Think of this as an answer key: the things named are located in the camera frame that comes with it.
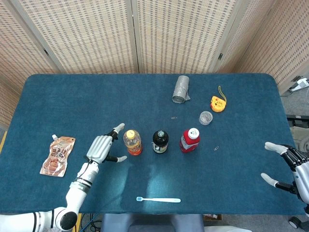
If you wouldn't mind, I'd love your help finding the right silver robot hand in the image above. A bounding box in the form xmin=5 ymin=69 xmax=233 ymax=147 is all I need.
xmin=260 ymin=142 xmax=309 ymax=203

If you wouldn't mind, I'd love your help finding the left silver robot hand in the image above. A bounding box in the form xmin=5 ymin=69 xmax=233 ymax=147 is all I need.
xmin=86 ymin=123 xmax=127 ymax=164

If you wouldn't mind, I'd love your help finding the orange tea bottle yellow cap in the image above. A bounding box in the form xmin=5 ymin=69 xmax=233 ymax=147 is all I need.
xmin=123 ymin=130 xmax=143 ymax=156

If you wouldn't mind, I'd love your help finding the dark glass bottle black cap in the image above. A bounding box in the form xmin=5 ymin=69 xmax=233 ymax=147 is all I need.
xmin=152 ymin=130 xmax=169 ymax=154

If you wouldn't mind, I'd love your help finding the red bottle white cap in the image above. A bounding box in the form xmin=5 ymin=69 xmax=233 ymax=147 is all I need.
xmin=179 ymin=128 xmax=201 ymax=154

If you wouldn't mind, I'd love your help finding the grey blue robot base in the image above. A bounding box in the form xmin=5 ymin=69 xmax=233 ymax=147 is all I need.
xmin=100 ymin=214 xmax=206 ymax=232

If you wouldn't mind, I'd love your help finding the beige fabric bundle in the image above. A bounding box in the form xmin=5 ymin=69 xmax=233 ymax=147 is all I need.
xmin=289 ymin=122 xmax=309 ymax=152

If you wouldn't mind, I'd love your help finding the brown spout pouch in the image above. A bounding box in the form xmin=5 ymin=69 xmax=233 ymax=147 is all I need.
xmin=39 ymin=134 xmax=76 ymax=178

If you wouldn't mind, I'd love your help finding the blue felt tablecloth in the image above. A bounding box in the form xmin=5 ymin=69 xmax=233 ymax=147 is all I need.
xmin=0 ymin=73 xmax=306 ymax=216

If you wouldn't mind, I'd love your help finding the black caster wheel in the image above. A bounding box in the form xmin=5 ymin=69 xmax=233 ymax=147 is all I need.
xmin=289 ymin=216 xmax=301 ymax=229

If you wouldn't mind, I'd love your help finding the light blue toothbrush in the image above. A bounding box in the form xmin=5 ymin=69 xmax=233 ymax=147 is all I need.
xmin=136 ymin=196 xmax=182 ymax=203

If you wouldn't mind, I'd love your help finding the white power strip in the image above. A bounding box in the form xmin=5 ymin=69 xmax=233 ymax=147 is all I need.
xmin=288 ymin=75 xmax=309 ymax=92

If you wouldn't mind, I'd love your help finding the grey garbage bag roll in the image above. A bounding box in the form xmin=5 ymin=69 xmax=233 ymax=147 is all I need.
xmin=171 ymin=75 xmax=191 ymax=104

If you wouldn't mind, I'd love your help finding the yellow tape measure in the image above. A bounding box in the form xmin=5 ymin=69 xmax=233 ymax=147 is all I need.
xmin=209 ymin=86 xmax=228 ymax=113

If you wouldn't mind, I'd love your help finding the clear round clip container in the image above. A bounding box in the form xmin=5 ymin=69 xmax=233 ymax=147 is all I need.
xmin=198 ymin=111 xmax=214 ymax=126

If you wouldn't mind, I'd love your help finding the woven folding screen panel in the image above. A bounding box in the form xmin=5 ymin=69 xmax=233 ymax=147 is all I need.
xmin=214 ymin=0 xmax=309 ymax=95
xmin=0 ymin=0 xmax=61 ymax=126
xmin=131 ymin=0 xmax=249 ymax=74
xmin=9 ymin=0 xmax=140 ymax=74

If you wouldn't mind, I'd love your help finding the black metal frame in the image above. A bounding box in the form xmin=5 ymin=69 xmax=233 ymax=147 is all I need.
xmin=286 ymin=115 xmax=309 ymax=128

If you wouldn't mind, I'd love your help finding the blue cable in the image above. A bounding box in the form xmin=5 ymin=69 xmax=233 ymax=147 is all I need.
xmin=83 ymin=213 xmax=99 ymax=232

